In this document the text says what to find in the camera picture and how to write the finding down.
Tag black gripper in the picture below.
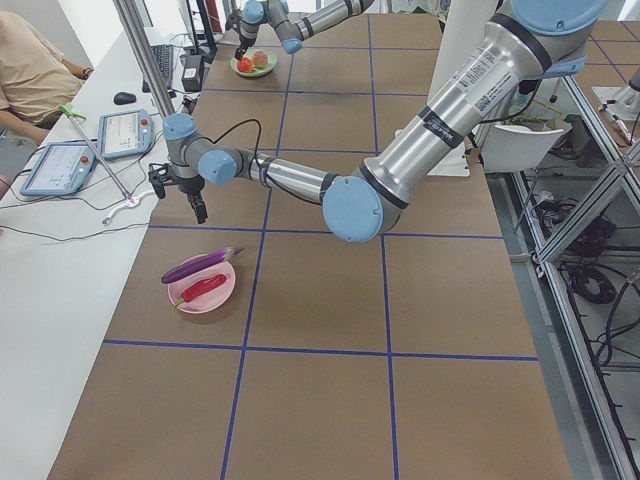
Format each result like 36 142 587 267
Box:
148 163 208 224
226 13 258 61

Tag red orange round fruit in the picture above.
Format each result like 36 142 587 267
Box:
237 57 255 74

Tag yellow pink peach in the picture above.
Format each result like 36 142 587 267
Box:
252 50 269 69

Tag purple eggplant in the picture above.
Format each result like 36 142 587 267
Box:
161 247 244 285

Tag red chili pepper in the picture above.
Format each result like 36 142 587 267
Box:
174 274 227 308

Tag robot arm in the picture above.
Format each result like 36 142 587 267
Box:
225 0 373 60
149 1 605 242

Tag light green plate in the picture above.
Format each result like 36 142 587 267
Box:
229 48 278 78

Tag black power adapter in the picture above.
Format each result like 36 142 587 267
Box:
181 55 204 93

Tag black keyboard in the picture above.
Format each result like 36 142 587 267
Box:
150 44 174 90

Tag far teach pendant tablet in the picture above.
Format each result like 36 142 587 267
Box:
97 109 154 160

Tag teach pendant tablet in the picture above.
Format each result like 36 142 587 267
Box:
20 142 95 197
97 109 154 160

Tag black computer mouse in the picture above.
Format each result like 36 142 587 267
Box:
113 92 137 106

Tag pink plate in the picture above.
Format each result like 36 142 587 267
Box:
167 261 236 314

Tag near teach pendant tablet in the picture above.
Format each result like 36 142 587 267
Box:
20 142 95 197

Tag reacher grabber tool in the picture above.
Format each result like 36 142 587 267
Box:
58 103 155 226

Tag person in beige shirt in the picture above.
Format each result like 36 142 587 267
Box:
1 11 93 145

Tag white plastic bin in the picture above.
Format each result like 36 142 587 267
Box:
481 119 571 173

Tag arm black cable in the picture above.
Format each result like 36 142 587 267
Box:
209 118 262 161

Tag aluminium frame post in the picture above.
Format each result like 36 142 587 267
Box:
113 0 188 118

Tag black floor cables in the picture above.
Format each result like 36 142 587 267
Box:
529 194 640 371

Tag aluminium frame rack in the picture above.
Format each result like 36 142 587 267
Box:
509 19 640 480

